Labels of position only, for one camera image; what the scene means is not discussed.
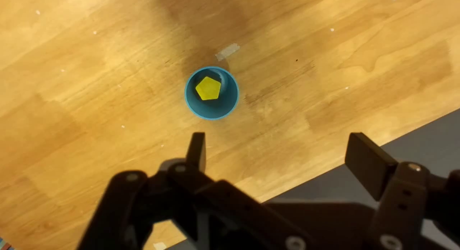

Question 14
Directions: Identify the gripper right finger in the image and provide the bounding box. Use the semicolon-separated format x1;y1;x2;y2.
344;132;460;250

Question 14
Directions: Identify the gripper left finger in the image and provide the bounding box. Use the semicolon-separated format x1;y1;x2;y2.
77;132;312;250

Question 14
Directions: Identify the blue cup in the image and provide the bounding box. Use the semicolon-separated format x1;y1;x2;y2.
184;66;240;120

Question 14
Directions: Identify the yellow block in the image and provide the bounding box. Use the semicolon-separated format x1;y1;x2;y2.
195;76;221;101

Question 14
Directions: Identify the piece of clear tape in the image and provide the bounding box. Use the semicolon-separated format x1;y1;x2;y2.
215;43;240;61

